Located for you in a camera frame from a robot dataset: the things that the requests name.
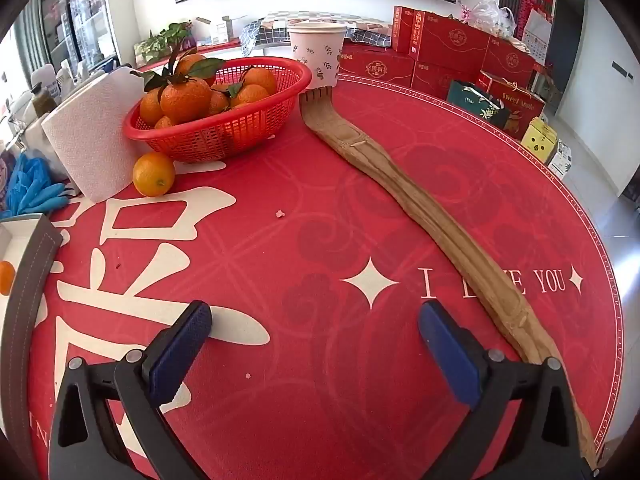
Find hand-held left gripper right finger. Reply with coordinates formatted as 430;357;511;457
419;300;593;480

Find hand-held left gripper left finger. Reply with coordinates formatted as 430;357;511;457
48;300;213;480

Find grey cardboard box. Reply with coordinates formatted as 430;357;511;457
0;212;64;461

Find wooden back scratcher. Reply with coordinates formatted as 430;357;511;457
299;86;601;471

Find red round table mat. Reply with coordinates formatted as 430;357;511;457
27;77;623;480

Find yellowish smooth orange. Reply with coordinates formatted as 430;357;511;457
133;152;176;197

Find red plastic basket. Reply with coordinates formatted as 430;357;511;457
123;56;313;164

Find white printed carton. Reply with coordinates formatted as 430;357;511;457
550;140;573;179

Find blue rubber gloves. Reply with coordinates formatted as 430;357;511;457
0;154;71;216

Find yellow carton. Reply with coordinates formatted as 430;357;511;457
520;117;560;166

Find white paper towel roll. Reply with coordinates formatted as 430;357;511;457
42;67;151;203

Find green gift bag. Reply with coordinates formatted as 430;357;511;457
446;80;516;128

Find pile of leafy mandarins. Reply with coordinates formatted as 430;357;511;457
131;40;278;131

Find white storage bag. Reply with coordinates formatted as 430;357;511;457
0;92;56;161

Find stack of red gift boxes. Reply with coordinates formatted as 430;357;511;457
337;6;548;103

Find green potted plant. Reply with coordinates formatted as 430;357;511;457
134;22;193;64

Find leaf print paper cup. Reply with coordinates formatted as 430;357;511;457
287;22;347;88

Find small white cartons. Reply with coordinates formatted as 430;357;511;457
195;15;247;47

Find blue checkered cloth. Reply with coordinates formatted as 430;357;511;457
240;10;396;56

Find white desk calendar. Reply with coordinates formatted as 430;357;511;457
522;10;554;67

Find clear plastic bag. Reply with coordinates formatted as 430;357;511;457
462;0;517;39

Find glass door refrigerator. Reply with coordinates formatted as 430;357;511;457
15;0;118;76

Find red carry box with handle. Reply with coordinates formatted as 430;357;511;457
475;71;547;127

